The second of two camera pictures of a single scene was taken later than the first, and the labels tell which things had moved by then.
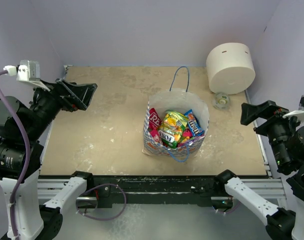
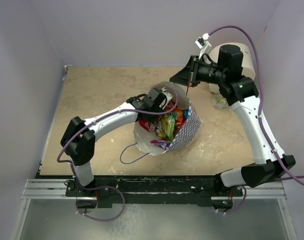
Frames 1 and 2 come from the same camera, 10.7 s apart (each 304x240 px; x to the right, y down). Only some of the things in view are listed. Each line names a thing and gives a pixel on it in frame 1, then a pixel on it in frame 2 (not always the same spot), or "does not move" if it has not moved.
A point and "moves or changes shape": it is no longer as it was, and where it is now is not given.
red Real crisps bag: [154, 121] moves or changes shape
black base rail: [166, 190] does not move
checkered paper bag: [181, 153] -> [143, 138]
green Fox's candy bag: [170, 130] moves or changes shape
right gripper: [267, 109] -> [183, 76]
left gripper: [80, 94] -> [158, 109]
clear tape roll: [221, 101] does not move
